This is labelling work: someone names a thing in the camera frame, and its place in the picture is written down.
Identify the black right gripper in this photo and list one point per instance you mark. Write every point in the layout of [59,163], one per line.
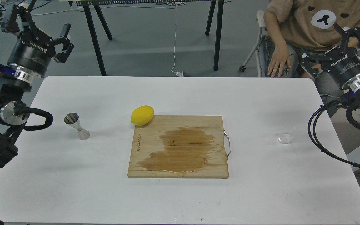
[341,63]

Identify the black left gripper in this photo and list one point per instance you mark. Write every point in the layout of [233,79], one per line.
[30,51]

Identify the steel jigger measuring cup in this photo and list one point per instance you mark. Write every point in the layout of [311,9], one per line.
[72,119]

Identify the small clear glass cup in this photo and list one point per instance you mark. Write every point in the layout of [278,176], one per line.
[286,134]

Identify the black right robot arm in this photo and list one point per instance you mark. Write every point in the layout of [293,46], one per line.
[351,102]

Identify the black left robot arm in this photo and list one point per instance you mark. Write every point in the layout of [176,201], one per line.
[16,116]

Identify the person's hand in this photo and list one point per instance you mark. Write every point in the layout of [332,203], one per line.
[279,61]

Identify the person in brown shirt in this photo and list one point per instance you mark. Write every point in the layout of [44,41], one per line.
[308,24]

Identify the white office chair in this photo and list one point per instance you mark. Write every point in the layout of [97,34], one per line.
[257,50]

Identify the black-legged background table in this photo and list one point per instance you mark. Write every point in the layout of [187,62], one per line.
[144,22]

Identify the yellow lemon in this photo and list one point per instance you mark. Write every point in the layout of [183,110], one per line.
[142,115]

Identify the wooden cutting board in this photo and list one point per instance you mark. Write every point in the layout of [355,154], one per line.
[179,146]

